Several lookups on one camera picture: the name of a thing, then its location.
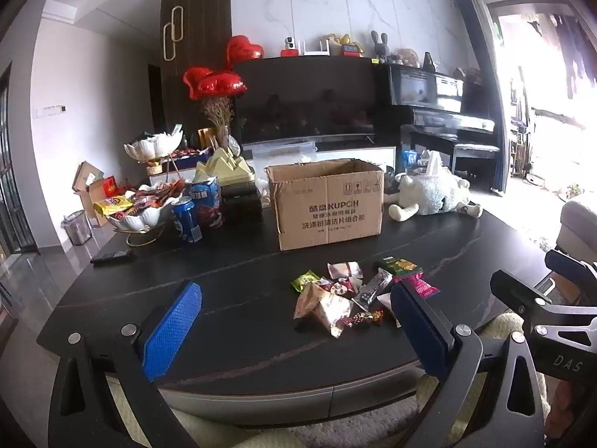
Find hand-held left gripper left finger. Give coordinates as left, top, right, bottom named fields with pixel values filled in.
left=49, top=281, right=204, bottom=448

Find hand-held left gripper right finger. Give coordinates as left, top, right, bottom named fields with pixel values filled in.
left=391, top=282, right=547, bottom=448

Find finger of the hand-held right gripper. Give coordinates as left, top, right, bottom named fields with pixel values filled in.
left=490, top=270, right=566, bottom=326
left=545, top=249, right=597, bottom=306

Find pile of snack packets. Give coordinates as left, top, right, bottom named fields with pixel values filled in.
left=290, top=256, right=441, bottom=339

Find brown cardboard box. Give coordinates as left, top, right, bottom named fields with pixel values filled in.
left=265, top=159, right=385, bottom=252

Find black remote control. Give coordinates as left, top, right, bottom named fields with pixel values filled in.
left=90, top=251, right=137, bottom=266

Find blue drink can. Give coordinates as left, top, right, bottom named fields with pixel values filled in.
left=172, top=196, right=203, bottom=243

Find heap of colourful wrapped sweets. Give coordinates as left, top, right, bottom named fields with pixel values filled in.
left=93, top=180, right=187, bottom=220

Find blue snack carton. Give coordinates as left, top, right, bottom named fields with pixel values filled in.
left=189, top=176, right=225, bottom=230

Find white plush sheep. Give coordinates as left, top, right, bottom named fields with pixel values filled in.
left=388, top=149, right=483, bottom=222

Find grey trash bin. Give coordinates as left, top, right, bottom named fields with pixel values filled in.
left=62, top=210, right=93, bottom=246

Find black box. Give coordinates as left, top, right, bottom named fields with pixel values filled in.
left=221, top=181, right=263, bottom=222

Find black piano bench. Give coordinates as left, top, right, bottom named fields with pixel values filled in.
left=451, top=142, right=501, bottom=183

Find beige fuzzy cushion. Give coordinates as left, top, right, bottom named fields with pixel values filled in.
left=105, top=312, right=560, bottom=448

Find gold mountain-shaped box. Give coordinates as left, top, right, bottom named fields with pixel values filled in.
left=193, top=147, right=255, bottom=187

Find open cardboard carton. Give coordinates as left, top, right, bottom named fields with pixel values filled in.
left=72, top=161, right=110, bottom=227

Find blue tray of sweets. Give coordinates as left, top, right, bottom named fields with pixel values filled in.
left=170, top=147, right=210, bottom=171

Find white lotus two-tier tray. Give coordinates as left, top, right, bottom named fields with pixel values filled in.
left=106, top=131, right=190, bottom=247

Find clear plastic storage box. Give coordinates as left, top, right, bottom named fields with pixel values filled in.
left=243, top=139, right=318, bottom=164

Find dark grey curtain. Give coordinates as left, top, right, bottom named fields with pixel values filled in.
left=466, top=0, right=511, bottom=194

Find black upright piano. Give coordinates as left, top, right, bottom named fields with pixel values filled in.
left=382, top=63, right=497, bottom=173

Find dried flower bunch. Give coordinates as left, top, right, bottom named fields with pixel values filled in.
left=200, top=97, right=234, bottom=129

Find hanging dark clothes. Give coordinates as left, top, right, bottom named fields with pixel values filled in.
left=557, top=14, right=597, bottom=99

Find dark framed glass door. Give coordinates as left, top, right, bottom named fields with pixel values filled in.
left=0, top=65, right=38, bottom=253

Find red heart foil balloon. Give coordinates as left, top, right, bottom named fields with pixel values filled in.
left=226, top=35, right=265, bottom=71
left=198, top=72, right=248, bottom=101
left=183, top=68, right=215, bottom=101

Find black flat television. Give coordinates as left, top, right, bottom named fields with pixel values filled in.
left=232, top=56, right=390, bottom=145

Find grey rabbit figurine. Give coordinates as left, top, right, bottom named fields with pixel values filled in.
left=371, top=30, right=391, bottom=63

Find gold loop wall ornament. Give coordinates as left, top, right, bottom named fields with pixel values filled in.
left=163, top=6, right=185, bottom=61

